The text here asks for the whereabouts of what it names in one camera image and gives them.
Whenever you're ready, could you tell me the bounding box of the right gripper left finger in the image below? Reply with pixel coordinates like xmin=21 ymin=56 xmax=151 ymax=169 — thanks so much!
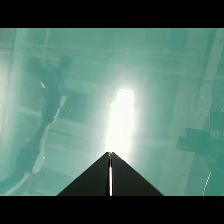
xmin=57 ymin=151 xmax=111 ymax=197

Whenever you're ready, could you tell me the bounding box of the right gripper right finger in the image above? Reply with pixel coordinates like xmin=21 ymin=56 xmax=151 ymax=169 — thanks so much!
xmin=110 ymin=151 xmax=164 ymax=197

